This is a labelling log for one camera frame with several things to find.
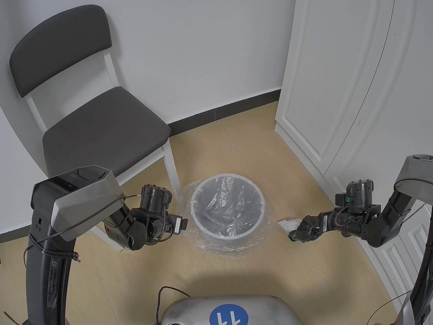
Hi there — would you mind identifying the black cable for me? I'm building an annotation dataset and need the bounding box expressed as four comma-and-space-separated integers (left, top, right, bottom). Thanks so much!
23, 246, 82, 278
156, 286, 193, 325

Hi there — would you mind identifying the grey white chair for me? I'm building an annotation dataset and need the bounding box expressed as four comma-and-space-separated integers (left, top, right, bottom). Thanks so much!
9, 5, 185, 251

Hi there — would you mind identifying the white trash bin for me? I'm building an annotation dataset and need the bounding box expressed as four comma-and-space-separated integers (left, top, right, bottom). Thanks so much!
190, 174, 265, 240

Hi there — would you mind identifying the black plastic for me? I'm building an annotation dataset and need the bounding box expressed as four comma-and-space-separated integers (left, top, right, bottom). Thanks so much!
288, 215, 322, 244

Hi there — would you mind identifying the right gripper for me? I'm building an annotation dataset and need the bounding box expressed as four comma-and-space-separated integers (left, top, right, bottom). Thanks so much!
317, 211, 341, 234

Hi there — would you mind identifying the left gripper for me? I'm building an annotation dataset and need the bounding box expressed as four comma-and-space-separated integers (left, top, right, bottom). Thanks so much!
163, 214, 189, 237

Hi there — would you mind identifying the clear plastic bag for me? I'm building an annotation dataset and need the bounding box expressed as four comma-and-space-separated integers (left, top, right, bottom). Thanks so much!
176, 173, 275, 260

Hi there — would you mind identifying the white printed wrapper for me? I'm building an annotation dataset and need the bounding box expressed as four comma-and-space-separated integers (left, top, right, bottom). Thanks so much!
278, 218, 302, 233

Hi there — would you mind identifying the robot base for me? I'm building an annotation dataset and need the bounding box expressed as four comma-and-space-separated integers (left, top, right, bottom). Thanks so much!
162, 295, 303, 325

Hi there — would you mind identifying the white wardrobe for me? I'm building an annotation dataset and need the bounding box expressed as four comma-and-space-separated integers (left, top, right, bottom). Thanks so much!
275, 0, 433, 317

